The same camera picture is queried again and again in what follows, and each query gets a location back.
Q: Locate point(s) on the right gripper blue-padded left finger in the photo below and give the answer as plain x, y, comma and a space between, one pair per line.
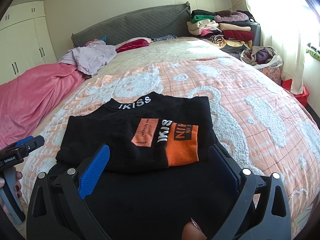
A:
57, 209

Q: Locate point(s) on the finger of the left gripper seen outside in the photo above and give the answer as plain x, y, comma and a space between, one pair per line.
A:
18, 143

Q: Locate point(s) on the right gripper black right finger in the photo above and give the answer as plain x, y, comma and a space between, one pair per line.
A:
261, 209

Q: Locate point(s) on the black IKISS sweatshirt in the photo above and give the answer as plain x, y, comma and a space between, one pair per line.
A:
158, 177

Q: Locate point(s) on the bag of loose clothes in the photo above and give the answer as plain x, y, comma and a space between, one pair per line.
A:
264, 59

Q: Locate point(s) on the stack of folded clothes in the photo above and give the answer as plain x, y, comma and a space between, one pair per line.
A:
230, 31

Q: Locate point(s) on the left hand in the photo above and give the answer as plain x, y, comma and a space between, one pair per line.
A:
8, 195

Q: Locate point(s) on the right hand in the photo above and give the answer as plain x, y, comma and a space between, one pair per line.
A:
192, 231

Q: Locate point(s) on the pink blanket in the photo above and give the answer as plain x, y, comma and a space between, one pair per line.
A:
29, 98

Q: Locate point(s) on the cream wardrobe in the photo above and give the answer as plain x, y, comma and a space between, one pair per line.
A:
25, 40

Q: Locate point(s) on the lilac crumpled garment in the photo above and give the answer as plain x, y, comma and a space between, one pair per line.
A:
90, 58

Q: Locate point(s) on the red pillow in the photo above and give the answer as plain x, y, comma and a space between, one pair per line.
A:
133, 43

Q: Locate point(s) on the grey quilted headboard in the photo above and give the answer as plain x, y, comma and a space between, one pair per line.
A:
150, 22

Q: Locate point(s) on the white curtain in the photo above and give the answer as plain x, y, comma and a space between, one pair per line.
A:
288, 26

